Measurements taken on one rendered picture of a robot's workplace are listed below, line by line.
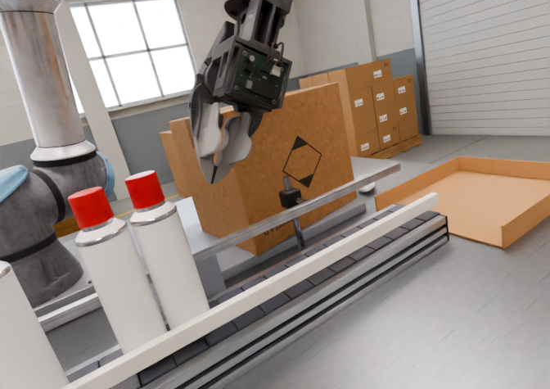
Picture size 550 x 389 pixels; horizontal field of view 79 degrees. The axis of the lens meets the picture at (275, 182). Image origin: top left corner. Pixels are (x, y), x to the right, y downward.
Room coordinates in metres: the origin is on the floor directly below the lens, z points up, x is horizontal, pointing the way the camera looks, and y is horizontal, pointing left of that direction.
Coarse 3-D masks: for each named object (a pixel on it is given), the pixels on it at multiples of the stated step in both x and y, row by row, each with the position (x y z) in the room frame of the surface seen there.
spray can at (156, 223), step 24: (144, 192) 0.34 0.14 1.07; (144, 216) 0.34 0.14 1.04; (168, 216) 0.34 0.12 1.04; (144, 240) 0.33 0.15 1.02; (168, 240) 0.34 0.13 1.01; (168, 264) 0.33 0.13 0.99; (192, 264) 0.35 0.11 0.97; (168, 288) 0.33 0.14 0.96; (192, 288) 0.34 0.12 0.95; (168, 312) 0.34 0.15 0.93; (192, 312) 0.34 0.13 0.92
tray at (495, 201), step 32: (480, 160) 0.75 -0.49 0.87; (512, 160) 0.69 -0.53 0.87; (384, 192) 0.68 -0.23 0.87; (416, 192) 0.72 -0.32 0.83; (448, 192) 0.68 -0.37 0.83; (480, 192) 0.64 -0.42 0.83; (512, 192) 0.61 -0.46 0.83; (544, 192) 0.58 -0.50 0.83; (448, 224) 0.55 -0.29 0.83; (480, 224) 0.52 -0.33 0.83; (512, 224) 0.45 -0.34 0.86
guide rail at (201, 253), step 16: (368, 176) 0.54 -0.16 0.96; (384, 176) 0.56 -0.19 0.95; (336, 192) 0.51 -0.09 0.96; (304, 208) 0.48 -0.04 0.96; (256, 224) 0.45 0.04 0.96; (272, 224) 0.45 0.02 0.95; (224, 240) 0.42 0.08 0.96; (240, 240) 0.43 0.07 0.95; (208, 256) 0.41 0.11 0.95; (80, 304) 0.34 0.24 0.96; (96, 304) 0.35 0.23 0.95; (48, 320) 0.32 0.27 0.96; (64, 320) 0.33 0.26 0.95
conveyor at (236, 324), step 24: (384, 216) 0.55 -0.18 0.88; (432, 216) 0.50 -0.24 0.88; (336, 240) 0.50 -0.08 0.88; (384, 240) 0.46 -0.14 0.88; (288, 264) 0.46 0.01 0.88; (336, 264) 0.43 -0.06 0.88; (240, 288) 0.43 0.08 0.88; (288, 288) 0.40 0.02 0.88; (312, 288) 0.39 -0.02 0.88; (264, 312) 0.36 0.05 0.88; (216, 336) 0.34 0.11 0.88; (168, 360) 0.32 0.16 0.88; (120, 384) 0.30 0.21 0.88; (144, 384) 0.29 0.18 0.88
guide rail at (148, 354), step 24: (432, 192) 0.52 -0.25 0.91; (408, 216) 0.48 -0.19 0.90; (360, 240) 0.43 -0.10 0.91; (312, 264) 0.39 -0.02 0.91; (264, 288) 0.36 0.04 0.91; (216, 312) 0.33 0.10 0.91; (240, 312) 0.34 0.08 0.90; (168, 336) 0.31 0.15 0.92; (192, 336) 0.32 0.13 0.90; (120, 360) 0.29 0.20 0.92; (144, 360) 0.29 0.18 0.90; (72, 384) 0.27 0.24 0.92; (96, 384) 0.27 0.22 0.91
